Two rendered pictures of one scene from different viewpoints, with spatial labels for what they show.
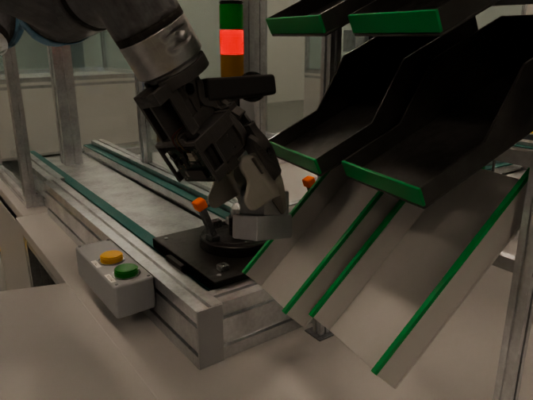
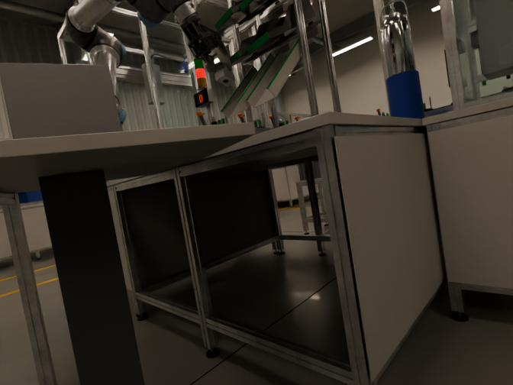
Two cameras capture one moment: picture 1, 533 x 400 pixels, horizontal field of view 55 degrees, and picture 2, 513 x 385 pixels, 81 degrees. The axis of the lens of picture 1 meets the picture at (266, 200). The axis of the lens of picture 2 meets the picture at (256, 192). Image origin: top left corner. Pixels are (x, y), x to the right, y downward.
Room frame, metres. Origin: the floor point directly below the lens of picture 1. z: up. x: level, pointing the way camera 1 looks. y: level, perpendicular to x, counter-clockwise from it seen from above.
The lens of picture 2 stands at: (-0.53, 0.13, 0.73)
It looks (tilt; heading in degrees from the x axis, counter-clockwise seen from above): 3 degrees down; 351
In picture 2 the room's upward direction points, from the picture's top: 9 degrees counter-clockwise
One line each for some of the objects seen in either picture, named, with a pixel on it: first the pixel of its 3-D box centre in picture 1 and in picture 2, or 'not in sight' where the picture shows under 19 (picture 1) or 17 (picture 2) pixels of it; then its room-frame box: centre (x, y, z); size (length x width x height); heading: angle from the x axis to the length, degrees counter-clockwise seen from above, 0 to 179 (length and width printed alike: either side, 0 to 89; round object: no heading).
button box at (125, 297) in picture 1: (113, 275); not in sight; (0.85, 0.28, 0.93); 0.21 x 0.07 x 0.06; 36
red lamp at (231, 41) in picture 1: (231, 42); (200, 74); (1.14, 0.07, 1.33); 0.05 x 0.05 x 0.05
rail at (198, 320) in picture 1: (110, 243); not in sight; (1.04, 0.34, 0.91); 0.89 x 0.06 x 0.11; 36
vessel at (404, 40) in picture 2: not in sight; (396, 39); (0.90, -0.94, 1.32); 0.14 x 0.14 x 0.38
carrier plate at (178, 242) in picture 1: (236, 247); not in sight; (0.91, 0.06, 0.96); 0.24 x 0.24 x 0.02; 36
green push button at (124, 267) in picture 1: (126, 272); not in sight; (0.80, 0.24, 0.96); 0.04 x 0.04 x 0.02
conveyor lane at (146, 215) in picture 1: (178, 225); not in sight; (1.17, 0.21, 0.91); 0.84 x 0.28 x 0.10; 36
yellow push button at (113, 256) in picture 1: (111, 259); not in sight; (0.85, 0.28, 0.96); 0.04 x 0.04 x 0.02
